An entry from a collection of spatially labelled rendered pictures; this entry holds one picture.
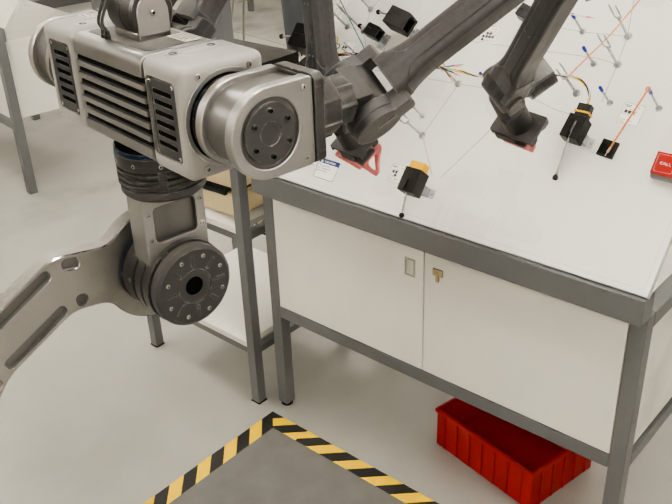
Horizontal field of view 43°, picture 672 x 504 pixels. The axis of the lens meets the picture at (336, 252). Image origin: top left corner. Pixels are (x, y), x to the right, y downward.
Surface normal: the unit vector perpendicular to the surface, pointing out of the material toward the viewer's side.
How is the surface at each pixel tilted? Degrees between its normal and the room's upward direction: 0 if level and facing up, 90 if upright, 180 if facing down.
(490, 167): 50
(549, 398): 90
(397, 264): 90
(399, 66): 58
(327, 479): 0
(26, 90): 90
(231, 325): 0
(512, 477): 90
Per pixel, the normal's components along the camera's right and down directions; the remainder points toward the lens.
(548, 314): -0.65, 0.38
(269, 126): 0.66, 0.33
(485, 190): -0.52, -0.28
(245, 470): -0.04, -0.88
